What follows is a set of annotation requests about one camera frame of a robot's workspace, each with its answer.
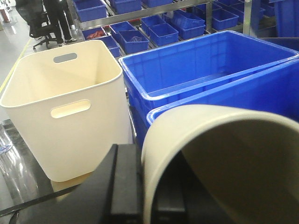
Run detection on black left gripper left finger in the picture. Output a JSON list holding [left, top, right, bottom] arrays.
[[13, 144, 143, 224]]

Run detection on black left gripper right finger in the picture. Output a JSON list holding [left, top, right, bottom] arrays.
[[154, 152, 234, 224]]

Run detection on beige plastic cup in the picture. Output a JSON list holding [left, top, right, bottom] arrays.
[[141, 104, 299, 224]]

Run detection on cream plastic bin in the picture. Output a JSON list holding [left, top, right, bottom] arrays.
[[0, 40, 132, 182]]

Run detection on large blue plastic bin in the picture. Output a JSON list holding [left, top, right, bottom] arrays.
[[119, 31, 299, 147]]

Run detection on small blue storage bin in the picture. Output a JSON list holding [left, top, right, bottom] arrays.
[[149, 23, 178, 46], [212, 9, 239, 31], [73, 0, 107, 22], [119, 30, 149, 54]]

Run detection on clear plastic bottle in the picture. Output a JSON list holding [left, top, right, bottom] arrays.
[[0, 124, 13, 154]]

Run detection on person in black clothes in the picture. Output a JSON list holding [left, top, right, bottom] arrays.
[[43, 0, 77, 47]]

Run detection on black office chair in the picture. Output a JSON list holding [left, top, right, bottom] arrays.
[[15, 0, 57, 52]]

